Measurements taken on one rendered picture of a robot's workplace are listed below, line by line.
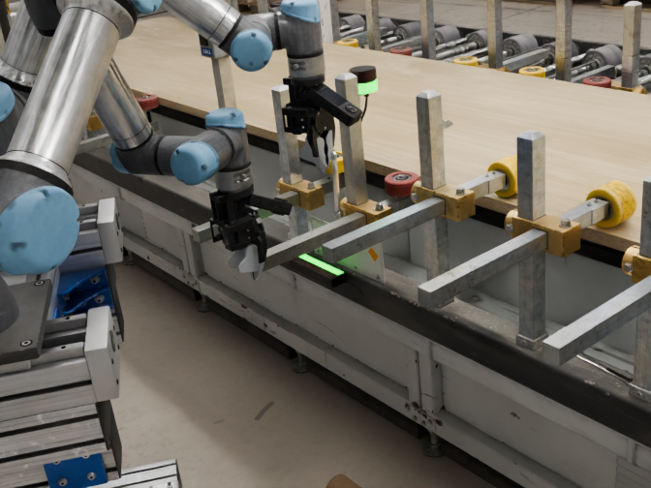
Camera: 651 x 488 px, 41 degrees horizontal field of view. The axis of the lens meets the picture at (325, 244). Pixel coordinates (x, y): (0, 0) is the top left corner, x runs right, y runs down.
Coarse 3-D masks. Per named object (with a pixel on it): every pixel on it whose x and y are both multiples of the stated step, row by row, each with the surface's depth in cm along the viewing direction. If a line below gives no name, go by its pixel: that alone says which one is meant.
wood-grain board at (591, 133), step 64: (128, 64) 346; (192, 64) 334; (384, 64) 303; (448, 64) 294; (256, 128) 252; (384, 128) 238; (448, 128) 232; (512, 128) 227; (576, 128) 221; (640, 128) 216; (576, 192) 185; (640, 192) 181
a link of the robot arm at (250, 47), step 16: (176, 0) 156; (192, 0) 157; (208, 0) 158; (176, 16) 160; (192, 16) 158; (208, 16) 158; (224, 16) 158; (240, 16) 160; (208, 32) 159; (224, 32) 159; (240, 32) 159; (256, 32) 159; (224, 48) 162; (240, 48) 159; (256, 48) 159; (272, 48) 163; (240, 64) 160; (256, 64) 160
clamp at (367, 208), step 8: (344, 200) 202; (368, 200) 200; (344, 208) 201; (352, 208) 199; (360, 208) 196; (368, 208) 196; (368, 216) 195; (376, 216) 193; (384, 216) 194; (368, 224) 196
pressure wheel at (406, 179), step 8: (392, 176) 203; (400, 176) 201; (408, 176) 202; (416, 176) 201; (392, 184) 199; (400, 184) 198; (408, 184) 198; (392, 192) 200; (400, 192) 199; (408, 192) 199
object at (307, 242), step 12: (384, 204) 200; (396, 204) 201; (408, 204) 203; (348, 216) 196; (360, 216) 195; (324, 228) 191; (336, 228) 191; (348, 228) 193; (300, 240) 187; (312, 240) 188; (324, 240) 190; (276, 252) 182; (288, 252) 184; (300, 252) 186; (264, 264) 181; (276, 264) 183
